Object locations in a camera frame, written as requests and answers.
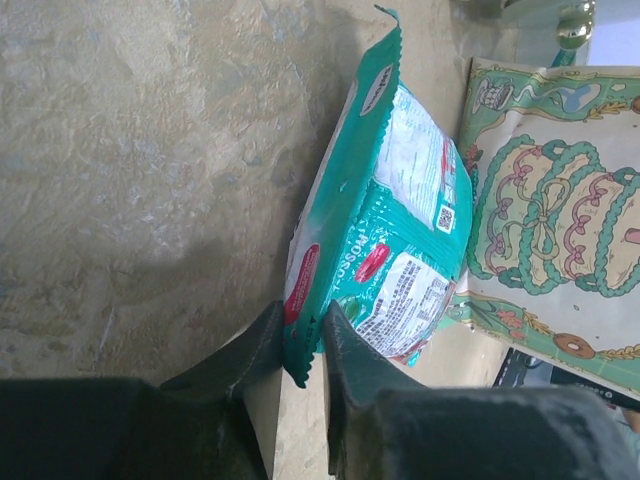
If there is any green Fresh paper bag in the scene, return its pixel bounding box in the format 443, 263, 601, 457
447, 58, 639, 397

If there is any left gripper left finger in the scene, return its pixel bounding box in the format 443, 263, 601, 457
1, 301, 284, 479

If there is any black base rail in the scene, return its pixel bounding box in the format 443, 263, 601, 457
493, 348, 639, 412

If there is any teal snack packet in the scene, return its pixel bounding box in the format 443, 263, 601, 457
284, 28, 473, 386

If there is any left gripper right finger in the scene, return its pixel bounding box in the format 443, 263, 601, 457
323, 303, 639, 479

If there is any pastel mini drawer cabinet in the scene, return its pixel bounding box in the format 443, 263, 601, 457
455, 0, 596, 50

